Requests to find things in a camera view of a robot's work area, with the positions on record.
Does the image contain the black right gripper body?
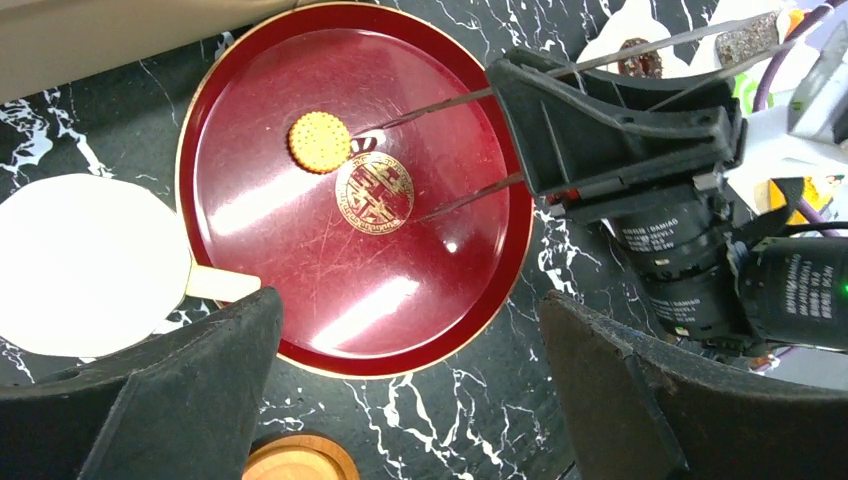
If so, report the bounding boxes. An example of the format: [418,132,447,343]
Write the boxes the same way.
[546,170,727,224]

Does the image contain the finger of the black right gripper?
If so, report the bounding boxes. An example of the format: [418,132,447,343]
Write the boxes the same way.
[529,52,747,181]

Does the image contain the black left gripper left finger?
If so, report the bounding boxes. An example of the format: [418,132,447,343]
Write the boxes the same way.
[1,287,283,479]

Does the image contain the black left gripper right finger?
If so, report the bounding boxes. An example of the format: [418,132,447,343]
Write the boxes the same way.
[538,291,847,479]

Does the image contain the chocolate donut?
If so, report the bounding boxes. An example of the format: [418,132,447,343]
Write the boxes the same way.
[617,50,664,79]

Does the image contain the strawberry cupcake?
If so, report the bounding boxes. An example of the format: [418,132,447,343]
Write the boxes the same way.
[714,8,806,67]

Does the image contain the black tongs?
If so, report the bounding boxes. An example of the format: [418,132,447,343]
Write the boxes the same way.
[354,13,769,210]

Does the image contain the white three-tier cake stand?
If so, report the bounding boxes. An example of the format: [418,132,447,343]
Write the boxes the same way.
[576,0,848,213]

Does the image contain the orange round cookie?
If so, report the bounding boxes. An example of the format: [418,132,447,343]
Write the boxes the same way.
[287,111,352,174]

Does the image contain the yellow triangular cake slice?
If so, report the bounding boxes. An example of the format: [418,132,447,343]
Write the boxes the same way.
[767,175,846,221]

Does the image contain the green cube cake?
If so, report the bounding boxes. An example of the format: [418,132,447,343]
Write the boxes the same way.
[733,73,759,117]

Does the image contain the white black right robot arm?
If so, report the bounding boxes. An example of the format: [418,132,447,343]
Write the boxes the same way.
[486,49,847,356]

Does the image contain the light wooden coaster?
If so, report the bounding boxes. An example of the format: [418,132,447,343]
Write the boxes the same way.
[242,433,360,480]

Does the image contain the pale yellow mug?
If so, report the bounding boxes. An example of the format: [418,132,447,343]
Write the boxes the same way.
[1,174,261,357]

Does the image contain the round red tray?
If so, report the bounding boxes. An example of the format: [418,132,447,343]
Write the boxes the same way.
[176,2,534,378]

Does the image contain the tan plastic toolbox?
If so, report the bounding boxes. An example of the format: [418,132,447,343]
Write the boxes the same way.
[1,0,306,102]

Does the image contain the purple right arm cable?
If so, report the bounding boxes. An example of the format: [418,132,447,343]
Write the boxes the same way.
[751,0,843,114]

